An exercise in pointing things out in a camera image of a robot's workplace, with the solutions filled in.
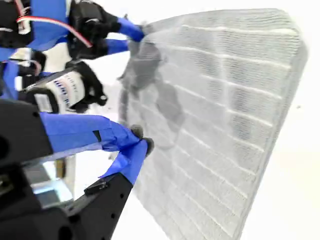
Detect red white servo wire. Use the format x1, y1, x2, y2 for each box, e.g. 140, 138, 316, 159
16, 15, 93, 48

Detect grey striped towel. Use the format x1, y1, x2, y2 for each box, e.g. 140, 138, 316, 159
117, 7, 310, 240

